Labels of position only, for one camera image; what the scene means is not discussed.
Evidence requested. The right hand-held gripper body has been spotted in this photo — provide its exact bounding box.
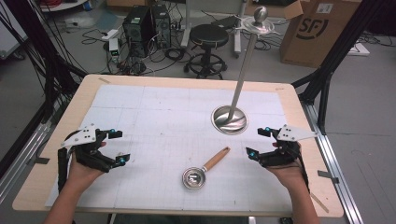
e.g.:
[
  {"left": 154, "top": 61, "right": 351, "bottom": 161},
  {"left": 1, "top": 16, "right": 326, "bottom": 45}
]
[{"left": 270, "top": 123, "right": 318, "bottom": 168}]

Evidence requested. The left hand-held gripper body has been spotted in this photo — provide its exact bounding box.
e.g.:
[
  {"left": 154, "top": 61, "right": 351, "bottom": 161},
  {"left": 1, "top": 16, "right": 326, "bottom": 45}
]
[{"left": 60, "top": 123, "right": 108, "bottom": 166}]

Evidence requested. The steel ladle with wooden handle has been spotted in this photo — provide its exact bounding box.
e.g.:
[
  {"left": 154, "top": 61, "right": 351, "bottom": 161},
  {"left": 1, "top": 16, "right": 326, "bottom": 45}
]
[{"left": 181, "top": 146, "right": 232, "bottom": 191}]

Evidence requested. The person's right hand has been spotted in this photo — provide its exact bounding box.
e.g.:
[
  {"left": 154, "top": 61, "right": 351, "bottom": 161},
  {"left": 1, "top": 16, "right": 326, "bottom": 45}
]
[{"left": 265, "top": 141, "right": 307, "bottom": 189}]

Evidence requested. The person's left hand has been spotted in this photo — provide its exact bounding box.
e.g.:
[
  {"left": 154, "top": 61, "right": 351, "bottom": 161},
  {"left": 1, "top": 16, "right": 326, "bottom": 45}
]
[{"left": 65, "top": 141, "right": 108, "bottom": 189}]

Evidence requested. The steel hanging stand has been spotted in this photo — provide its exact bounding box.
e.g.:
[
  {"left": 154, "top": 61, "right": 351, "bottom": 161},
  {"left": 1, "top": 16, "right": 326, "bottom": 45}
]
[{"left": 210, "top": 5, "right": 278, "bottom": 135}]

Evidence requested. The white grid mat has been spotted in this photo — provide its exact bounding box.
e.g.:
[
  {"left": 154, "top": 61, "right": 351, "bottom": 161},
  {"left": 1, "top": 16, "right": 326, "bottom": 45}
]
[{"left": 44, "top": 84, "right": 294, "bottom": 213}]

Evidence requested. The thin wooden stick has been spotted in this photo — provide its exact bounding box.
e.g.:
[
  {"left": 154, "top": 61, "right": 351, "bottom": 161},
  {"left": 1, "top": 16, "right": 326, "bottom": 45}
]
[{"left": 310, "top": 191, "right": 331, "bottom": 215}]

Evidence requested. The white device with green display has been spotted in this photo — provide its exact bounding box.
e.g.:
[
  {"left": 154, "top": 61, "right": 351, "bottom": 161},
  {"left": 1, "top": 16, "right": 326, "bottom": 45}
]
[{"left": 107, "top": 37, "right": 121, "bottom": 63}]

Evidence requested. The white table leg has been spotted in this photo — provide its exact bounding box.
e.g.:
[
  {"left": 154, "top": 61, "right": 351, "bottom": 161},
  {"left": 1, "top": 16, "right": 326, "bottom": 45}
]
[
  {"left": 181, "top": 0, "right": 192, "bottom": 49},
  {"left": 233, "top": 0, "right": 248, "bottom": 59}
]

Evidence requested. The white power strip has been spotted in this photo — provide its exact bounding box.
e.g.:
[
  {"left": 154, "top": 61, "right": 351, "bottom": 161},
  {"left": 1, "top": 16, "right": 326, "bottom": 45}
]
[
  {"left": 100, "top": 28, "right": 121, "bottom": 42},
  {"left": 346, "top": 42, "right": 371, "bottom": 57}
]

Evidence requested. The large black computer tower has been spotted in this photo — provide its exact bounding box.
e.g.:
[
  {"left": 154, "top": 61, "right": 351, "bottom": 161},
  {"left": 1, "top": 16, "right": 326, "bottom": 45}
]
[{"left": 121, "top": 5, "right": 154, "bottom": 59}]

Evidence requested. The black round stool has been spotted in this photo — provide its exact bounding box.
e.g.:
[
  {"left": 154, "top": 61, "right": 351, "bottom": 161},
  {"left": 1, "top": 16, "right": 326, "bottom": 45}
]
[{"left": 185, "top": 23, "right": 231, "bottom": 80}]

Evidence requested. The large printed cardboard box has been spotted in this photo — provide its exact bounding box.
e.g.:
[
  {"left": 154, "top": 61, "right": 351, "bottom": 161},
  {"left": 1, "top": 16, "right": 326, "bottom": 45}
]
[{"left": 278, "top": 0, "right": 364, "bottom": 69}]

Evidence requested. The flat black device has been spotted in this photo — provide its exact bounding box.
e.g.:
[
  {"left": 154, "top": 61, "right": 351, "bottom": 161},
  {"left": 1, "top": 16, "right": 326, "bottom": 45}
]
[{"left": 210, "top": 15, "right": 241, "bottom": 31}]

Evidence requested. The slim black computer tower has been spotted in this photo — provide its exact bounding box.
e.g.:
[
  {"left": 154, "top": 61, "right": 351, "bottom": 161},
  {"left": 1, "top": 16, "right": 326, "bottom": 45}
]
[{"left": 150, "top": 3, "right": 173, "bottom": 49}]

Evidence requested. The open cardboard box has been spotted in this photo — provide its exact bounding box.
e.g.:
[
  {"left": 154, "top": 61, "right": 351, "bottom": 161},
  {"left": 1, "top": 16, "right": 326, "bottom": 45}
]
[{"left": 244, "top": 0, "right": 304, "bottom": 21}]

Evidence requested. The black gripper strap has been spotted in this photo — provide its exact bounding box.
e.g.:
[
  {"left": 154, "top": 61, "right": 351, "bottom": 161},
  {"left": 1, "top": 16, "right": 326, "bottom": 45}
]
[{"left": 57, "top": 147, "right": 70, "bottom": 194}]

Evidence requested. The aluminium rail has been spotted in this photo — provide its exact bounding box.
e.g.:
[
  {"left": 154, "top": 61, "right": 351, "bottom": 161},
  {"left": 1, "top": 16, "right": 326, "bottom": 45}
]
[
  {"left": 0, "top": 119, "right": 54, "bottom": 204},
  {"left": 302, "top": 102, "right": 364, "bottom": 224}
]

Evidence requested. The black metal frame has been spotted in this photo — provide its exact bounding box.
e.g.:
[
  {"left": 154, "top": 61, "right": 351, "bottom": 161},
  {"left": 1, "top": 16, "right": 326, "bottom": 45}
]
[
  {"left": 291, "top": 0, "right": 389, "bottom": 135},
  {"left": 0, "top": 0, "right": 89, "bottom": 175}
]

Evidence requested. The coiled black cable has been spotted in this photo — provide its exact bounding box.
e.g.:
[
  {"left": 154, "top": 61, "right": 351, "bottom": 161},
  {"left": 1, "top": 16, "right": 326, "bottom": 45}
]
[{"left": 163, "top": 47, "right": 185, "bottom": 62}]

